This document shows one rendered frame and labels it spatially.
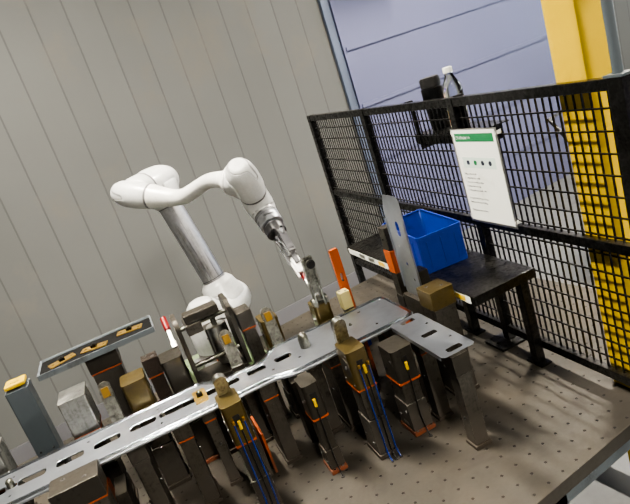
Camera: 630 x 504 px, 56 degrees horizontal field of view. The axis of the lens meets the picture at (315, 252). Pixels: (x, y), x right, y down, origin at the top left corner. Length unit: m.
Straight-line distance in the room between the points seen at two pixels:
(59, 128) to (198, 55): 1.06
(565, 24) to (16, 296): 3.51
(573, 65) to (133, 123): 3.19
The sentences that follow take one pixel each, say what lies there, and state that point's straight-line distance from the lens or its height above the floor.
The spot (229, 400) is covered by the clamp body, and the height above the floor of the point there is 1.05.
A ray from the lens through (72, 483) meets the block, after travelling 1.63.
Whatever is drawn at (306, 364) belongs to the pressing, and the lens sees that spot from 1.71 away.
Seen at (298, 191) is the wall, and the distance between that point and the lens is 4.62.
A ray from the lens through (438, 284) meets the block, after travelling 1.80.
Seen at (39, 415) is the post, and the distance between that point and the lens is 2.09.
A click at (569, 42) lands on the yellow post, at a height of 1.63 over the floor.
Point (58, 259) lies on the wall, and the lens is 4.16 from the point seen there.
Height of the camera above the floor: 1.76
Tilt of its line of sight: 16 degrees down
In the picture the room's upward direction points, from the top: 19 degrees counter-clockwise
